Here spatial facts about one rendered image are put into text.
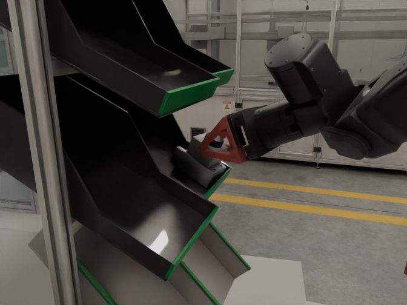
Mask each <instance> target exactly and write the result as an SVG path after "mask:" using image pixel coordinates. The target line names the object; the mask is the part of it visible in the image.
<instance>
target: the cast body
mask: <svg viewBox="0 0 407 305"><path fill-rule="evenodd" d="M207 135H209V133H203V134H200V135H197V136H193V138H192V139H191V142H190V144H189V146H188V148H187V149H186V150H184V149H183V148H182V147H180V146H177V147H176V149H175V151H174V153H173V156H172V157H173V158H174V159H176V160H177V163H176V166H177V167H178V168H179V169H181V170H182V171H183V172H185V173H186V174H188V175H189V176H190V177H192V178H193V179H195V181H197V182H199V183H200V184H201V185H202V186H204V187H205V188H208V187H210V186H211V185H213V184H215V183H216V182H217V181H218V179H219V178H220V177H221V176H222V175H223V173H224V171H225V169H226V166H225V165H223V164H222V163H221V161H222V160H221V159H215V158H211V157H204V156H200V155H199V153H198V150H197V146H198V145H199V144H200V143H201V142H202V141H203V139H204V138H206V136H207ZM223 143H224V141H223V138H221V136H217V137H216V138H215V139H214V140H213V141H212V142H211V143H210V144H209V145H208V146H207V150H212V151H222V152H226V151H227V149H228V147H227V146H226V145H224V144H223Z"/></svg>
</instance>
